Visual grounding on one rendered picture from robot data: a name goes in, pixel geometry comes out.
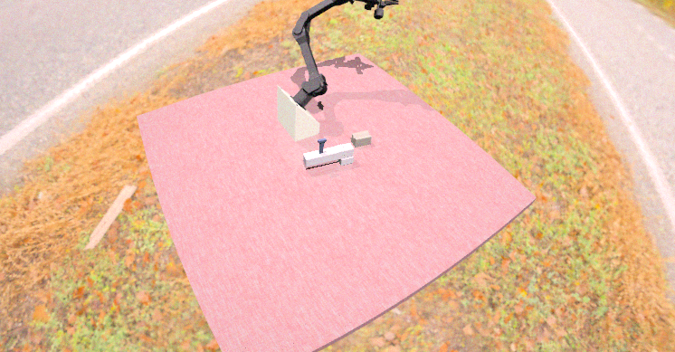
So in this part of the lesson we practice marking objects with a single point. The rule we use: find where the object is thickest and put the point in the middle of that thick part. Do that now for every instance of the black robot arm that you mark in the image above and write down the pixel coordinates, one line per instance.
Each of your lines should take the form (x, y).
(317, 82)

